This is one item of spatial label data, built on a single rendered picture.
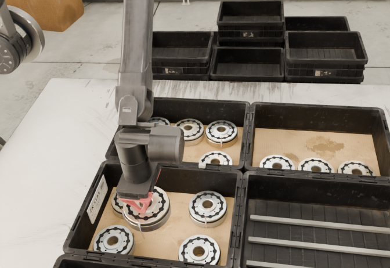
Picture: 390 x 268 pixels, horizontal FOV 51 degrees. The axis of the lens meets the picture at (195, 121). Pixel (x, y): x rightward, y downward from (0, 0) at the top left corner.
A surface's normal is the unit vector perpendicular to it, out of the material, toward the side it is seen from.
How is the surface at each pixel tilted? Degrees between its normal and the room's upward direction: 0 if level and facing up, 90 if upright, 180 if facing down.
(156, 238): 0
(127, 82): 44
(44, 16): 91
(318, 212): 0
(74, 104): 0
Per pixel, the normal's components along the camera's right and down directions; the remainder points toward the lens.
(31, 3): -0.32, 0.62
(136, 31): -0.10, -0.10
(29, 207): -0.07, -0.76
